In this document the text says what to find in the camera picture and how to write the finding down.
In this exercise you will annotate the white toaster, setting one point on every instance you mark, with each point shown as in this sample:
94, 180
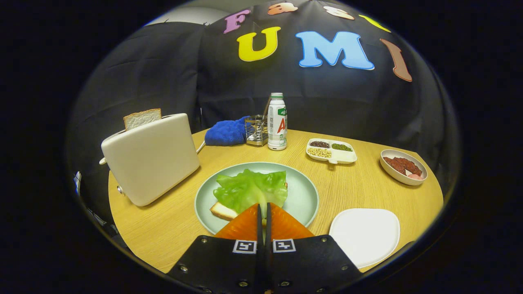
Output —
151, 163

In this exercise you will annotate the green lettuce leaf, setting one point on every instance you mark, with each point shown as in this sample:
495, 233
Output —
249, 188

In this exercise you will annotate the white drink bottle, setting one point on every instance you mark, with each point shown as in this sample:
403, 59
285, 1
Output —
277, 130

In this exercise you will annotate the white square plate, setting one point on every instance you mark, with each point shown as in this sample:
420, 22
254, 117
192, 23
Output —
363, 237

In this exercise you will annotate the toasted bread slice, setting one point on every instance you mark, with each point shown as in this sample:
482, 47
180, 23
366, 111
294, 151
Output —
143, 118

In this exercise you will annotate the blue cloth mitt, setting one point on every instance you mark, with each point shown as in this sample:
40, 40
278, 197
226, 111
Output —
224, 132

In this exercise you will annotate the metal utensil holder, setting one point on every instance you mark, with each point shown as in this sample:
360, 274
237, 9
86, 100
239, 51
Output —
256, 132

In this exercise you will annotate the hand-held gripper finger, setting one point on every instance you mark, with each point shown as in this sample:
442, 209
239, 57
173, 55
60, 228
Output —
260, 232
269, 232

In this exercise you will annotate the black backdrop cloth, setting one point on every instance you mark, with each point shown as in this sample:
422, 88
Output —
163, 73

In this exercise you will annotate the red meat slice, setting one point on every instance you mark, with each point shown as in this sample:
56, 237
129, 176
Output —
394, 164
410, 166

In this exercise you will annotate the pale green round plate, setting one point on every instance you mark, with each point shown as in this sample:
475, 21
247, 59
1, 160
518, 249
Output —
302, 196

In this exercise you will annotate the pink ham slice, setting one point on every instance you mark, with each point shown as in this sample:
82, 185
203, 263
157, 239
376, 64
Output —
415, 177

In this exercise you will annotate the white round meat plate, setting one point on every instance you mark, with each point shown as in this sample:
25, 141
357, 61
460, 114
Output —
391, 173

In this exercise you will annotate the white divided bean dish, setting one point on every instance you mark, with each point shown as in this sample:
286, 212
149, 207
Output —
345, 157

